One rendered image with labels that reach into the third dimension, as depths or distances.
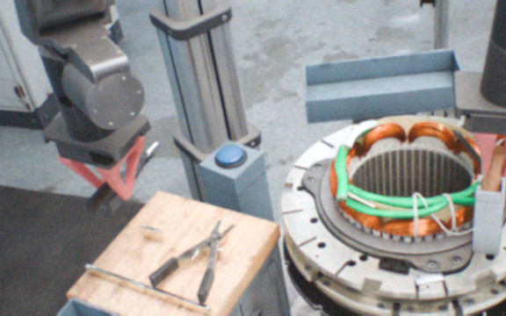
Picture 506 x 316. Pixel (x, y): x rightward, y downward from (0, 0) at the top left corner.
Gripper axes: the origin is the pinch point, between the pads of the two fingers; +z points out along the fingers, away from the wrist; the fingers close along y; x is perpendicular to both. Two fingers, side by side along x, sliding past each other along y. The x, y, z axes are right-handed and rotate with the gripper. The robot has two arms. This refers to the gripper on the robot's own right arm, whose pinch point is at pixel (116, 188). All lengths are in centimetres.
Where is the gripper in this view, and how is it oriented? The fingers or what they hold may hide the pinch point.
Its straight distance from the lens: 85.6
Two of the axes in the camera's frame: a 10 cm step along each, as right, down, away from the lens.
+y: 8.8, 2.1, -4.2
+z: 1.2, 7.6, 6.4
